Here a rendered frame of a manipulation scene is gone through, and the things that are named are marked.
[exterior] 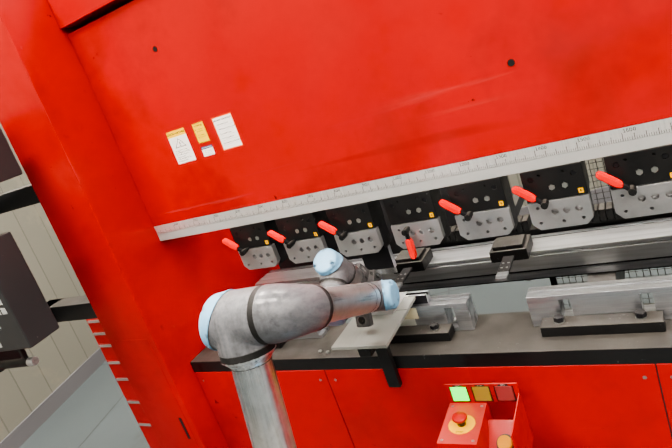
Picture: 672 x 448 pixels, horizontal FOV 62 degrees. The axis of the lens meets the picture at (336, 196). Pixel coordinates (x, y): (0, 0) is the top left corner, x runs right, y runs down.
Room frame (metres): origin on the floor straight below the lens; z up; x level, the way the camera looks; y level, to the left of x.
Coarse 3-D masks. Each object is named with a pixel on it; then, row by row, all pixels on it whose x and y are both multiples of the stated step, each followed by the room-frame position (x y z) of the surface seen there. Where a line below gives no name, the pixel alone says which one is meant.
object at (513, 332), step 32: (480, 320) 1.56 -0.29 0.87; (512, 320) 1.50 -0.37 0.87; (288, 352) 1.79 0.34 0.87; (352, 352) 1.64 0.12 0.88; (416, 352) 1.52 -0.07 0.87; (448, 352) 1.46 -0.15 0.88; (480, 352) 1.40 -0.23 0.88; (512, 352) 1.35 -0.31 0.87; (544, 352) 1.31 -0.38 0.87; (576, 352) 1.27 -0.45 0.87; (608, 352) 1.23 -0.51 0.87; (640, 352) 1.19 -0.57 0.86
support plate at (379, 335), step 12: (408, 300) 1.60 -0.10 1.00; (396, 312) 1.56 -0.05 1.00; (348, 324) 1.59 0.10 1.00; (384, 324) 1.51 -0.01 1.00; (396, 324) 1.49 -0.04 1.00; (348, 336) 1.51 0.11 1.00; (360, 336) 1.49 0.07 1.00; (372, 336) 1.47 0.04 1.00; (384, 336) 1.44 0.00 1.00; (336, 348) 1.48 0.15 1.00; (348, 348) 1.46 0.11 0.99; (360, 348) 1.44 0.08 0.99; (372, 348) 1.42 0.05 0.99
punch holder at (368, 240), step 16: (336, 208) 1.67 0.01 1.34; (352, 208) 1.65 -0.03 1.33; (368, 208) 1.62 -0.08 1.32; (336, 224) 1.68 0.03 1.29; (352, 224) 1.66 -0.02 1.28; (384, 224) 1.68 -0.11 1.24; (336, 240) 1.69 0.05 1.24; (352, 240) 1.67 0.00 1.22; (368, 240) 1.64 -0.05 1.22; (384, 240) 1.65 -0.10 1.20
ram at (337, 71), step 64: (192, 0) 1.80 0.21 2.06; (256, 0) 1.68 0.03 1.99; (320, 0) 1.59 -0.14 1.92; (384, 0) 1.50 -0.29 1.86; (448, 0) 1.42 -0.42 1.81; (512, 0) 1.34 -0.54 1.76; (576, 0) 1.27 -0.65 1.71; (640, 0) 1.21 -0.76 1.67; (128, 64) 1.98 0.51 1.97; (192, 64) 1.84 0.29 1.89; (256, 64) 1.72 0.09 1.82; (320, 64) 1.62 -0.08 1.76; (384, 64) 1.52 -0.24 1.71; (448, 64) 1.44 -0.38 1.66; (512, 64) 1.36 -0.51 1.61; (576, 64) 1.29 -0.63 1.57; (640, 64) 1.22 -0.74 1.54; (128, 128) 2.04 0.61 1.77; (192, 128) 1.90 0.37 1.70; (256, 128) 1.77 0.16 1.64; (320, 128) 1.65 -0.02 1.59; (384, 128) 1.55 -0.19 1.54; (448, 128) 1.46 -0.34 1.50; (512, 128) 1.38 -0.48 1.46; (576, 128) 1.30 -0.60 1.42; (192, 192) 1.95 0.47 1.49; (256, 192) 1.82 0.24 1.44; (384, 192) 1.59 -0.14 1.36
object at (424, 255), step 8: (424, 248) 1.88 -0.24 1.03; (400, 256) 1.88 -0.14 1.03; (408, 256) 1.86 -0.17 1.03; (424, 256) 1.84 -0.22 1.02; (432, 256) 1.89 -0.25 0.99; (400, 264) 1.85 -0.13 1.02; (408, 264) 1.83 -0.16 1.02; (416, 264) 1.82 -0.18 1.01; (424, 264) 1.82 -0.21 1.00; (400, 272) 1.82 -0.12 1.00; (408, 272) 1.80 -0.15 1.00; (400, 280) 1.76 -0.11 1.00
